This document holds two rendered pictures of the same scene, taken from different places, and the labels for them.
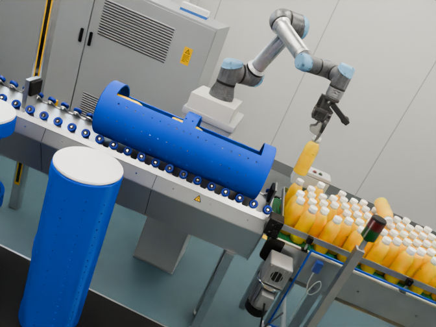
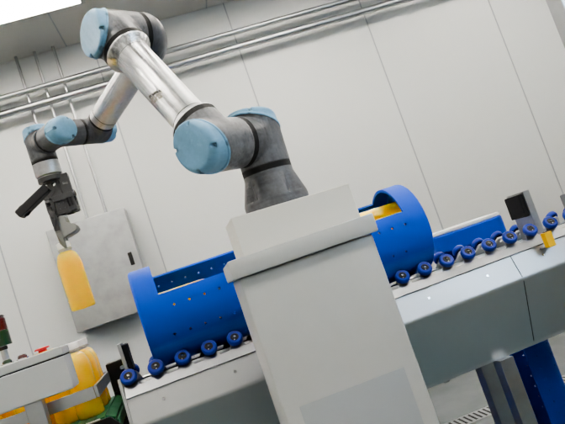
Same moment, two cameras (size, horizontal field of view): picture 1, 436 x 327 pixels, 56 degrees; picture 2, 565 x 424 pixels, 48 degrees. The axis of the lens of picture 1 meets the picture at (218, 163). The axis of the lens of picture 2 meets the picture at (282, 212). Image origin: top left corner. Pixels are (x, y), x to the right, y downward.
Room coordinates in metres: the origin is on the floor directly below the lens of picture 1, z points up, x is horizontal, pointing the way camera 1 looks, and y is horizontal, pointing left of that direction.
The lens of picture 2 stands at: (3.79, -0.20, 1.10)
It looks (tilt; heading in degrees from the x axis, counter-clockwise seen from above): 5 degrees up; 166
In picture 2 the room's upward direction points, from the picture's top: 19 degrees counter-clockwise
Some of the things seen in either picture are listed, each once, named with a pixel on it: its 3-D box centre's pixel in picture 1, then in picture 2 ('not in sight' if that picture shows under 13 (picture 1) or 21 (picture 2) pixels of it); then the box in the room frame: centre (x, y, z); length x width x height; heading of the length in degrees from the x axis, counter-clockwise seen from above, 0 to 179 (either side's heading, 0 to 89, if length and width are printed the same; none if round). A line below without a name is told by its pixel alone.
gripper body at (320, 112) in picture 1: (324, 108); (58, 196); (1.88, -0.36, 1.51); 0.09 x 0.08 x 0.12; 87
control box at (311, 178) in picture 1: (310, 178); (27, 379); (2.18, -0.52, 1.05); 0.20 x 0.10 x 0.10; 89
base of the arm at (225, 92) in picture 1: (223, 89); (271, 187); (2.36, 0.14, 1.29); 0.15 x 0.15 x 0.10
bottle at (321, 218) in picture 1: (315, 226); not in sight; (1.77, -0.55, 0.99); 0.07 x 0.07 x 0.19
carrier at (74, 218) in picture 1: (67, 248); not in sight; (1.42, 0.48, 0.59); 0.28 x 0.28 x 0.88
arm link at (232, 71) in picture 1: (231, 70); (255, 139); (2.37, 0.14, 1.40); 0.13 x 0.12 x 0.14; 125
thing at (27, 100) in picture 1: (32, 93); (523, 215); (1.90, 1.02, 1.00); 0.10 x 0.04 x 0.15; 179
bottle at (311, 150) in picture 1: (307, 156); (74, 278); (1.86, -0.38, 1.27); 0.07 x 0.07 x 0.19
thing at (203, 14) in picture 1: (194, 10); not in sight; (3.66, 0.68, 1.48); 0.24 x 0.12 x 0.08; 93
